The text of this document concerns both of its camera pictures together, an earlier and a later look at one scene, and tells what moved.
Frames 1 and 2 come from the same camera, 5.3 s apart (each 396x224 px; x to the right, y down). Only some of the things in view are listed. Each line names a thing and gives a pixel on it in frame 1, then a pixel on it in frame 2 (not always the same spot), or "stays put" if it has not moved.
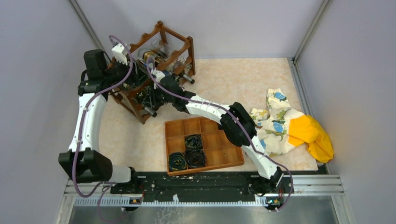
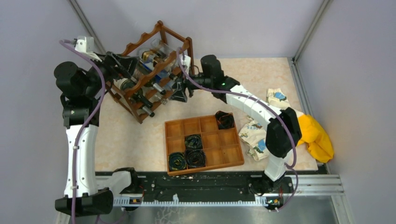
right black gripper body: x=157 y=97 to x=184 y=83
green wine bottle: x=152 y=112 to x=138 y=96
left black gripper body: x=132 y=78 to x=115 y=72
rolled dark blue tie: x=196 y=158 stays put
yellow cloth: x=304 y=129 stays put
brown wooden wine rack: x=163 y=50 stays put
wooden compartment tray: x=221 y=152 stays put
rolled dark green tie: x=177 y=161 stays put
